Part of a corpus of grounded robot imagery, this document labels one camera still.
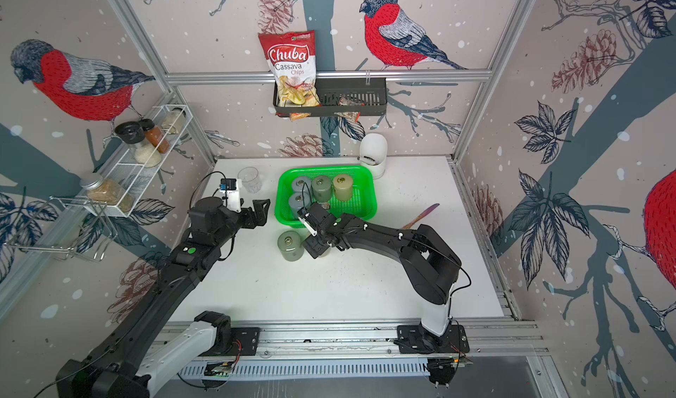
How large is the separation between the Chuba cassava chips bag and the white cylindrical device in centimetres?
30

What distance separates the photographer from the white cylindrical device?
1088mm

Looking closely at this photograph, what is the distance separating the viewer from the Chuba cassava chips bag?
0.83 m
